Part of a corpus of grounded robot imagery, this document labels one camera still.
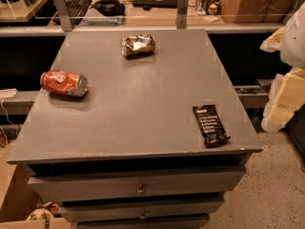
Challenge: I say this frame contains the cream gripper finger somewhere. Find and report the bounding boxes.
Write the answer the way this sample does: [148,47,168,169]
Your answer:
[260,28,284,52]
[261,68,305,133]

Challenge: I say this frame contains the black rxbar chocolate bar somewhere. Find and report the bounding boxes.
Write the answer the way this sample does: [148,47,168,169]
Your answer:
[193,105,230,147]

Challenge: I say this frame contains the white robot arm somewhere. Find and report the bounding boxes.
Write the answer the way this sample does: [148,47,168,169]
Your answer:
[260,3,305,133]

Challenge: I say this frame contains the crushed orange soda can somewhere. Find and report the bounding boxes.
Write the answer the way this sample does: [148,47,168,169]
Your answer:
[40,71,88,97]

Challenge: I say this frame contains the items cluster on desk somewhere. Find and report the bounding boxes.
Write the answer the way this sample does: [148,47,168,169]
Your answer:
[195,0,220,15]

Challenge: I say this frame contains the crumpled brown chip bag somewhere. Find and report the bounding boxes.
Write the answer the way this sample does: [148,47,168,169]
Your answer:
[120,33,155,57]

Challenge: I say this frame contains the grey drawer cabinet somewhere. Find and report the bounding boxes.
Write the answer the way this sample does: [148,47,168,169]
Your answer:
[9,30,260,229]

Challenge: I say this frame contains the black headphones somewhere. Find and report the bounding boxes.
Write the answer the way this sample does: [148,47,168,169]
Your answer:
[92,0,125,16]

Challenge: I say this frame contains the black keyboard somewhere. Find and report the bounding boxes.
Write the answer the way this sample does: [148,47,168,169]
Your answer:
[66,0,92,25]

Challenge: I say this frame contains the white power strip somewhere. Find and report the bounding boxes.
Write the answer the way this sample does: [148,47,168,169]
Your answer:
[0,88,17,99]

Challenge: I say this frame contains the cardboard box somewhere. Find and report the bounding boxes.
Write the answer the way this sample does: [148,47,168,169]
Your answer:
[0,143,71,229]

